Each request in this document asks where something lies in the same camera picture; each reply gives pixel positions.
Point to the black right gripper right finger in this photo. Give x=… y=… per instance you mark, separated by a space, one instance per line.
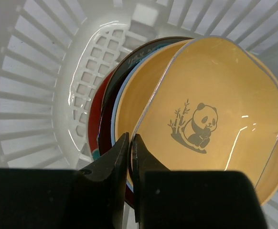
x=165 y=199

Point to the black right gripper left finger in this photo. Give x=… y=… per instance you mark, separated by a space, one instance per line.
x=89 y=198

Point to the red plate with teal flower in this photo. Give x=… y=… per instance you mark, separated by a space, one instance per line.
x=94 y=126

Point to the light blue round plate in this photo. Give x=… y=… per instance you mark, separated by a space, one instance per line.
x=115 y=108

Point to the dark red rimmed round plate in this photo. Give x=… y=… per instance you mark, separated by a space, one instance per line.
x=116 y=81

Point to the yellow square panda dish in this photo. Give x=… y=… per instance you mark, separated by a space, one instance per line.
x=215 y=108

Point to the yellow round plate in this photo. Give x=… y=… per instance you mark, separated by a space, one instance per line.
x=140 y=89

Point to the white plastic dish bin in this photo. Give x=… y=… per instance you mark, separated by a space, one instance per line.
x=56 y=56

